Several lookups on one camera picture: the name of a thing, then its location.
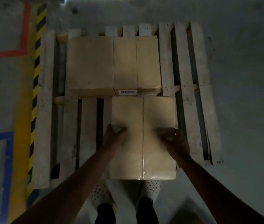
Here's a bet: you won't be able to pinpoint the person's left hand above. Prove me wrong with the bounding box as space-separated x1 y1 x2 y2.
101 123 128 156

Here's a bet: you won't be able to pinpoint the person's right hand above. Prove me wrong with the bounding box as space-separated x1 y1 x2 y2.
159 128 191 162

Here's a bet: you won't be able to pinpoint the cardboard box taped seam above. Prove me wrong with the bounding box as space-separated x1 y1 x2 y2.
108 96 177 181

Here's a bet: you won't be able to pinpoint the wooden pallet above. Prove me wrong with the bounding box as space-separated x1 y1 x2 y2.
31 21 224 190

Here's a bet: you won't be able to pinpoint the plain cardboard box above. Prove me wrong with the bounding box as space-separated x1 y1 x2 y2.
65 36 115 98

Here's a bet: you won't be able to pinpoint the cardboard box black print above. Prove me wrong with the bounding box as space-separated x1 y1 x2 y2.
113 35 162 97

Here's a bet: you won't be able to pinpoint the person's right forearm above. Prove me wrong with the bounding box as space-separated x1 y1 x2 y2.
176 155 264 224

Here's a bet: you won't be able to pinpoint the person's left forearm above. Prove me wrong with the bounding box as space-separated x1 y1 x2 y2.
12 147 114 224

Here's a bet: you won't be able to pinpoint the white perforated right shoe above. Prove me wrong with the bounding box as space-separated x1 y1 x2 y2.
143 180 162 203

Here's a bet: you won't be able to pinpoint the white perforated shoe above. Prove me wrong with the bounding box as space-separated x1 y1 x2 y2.
143 180 162 203
89 180 114 208

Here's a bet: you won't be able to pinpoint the white perforated left shoe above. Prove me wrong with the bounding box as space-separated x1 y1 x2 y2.
89 180 114 208

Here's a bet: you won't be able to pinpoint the black trousers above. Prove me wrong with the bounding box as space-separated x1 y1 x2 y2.
94 197 159 224

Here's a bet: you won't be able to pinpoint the yellow black hazard tape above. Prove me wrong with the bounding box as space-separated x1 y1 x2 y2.
26 3 47 208

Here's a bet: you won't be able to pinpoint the red floor tape line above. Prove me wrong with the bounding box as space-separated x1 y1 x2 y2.
0 0 32 60

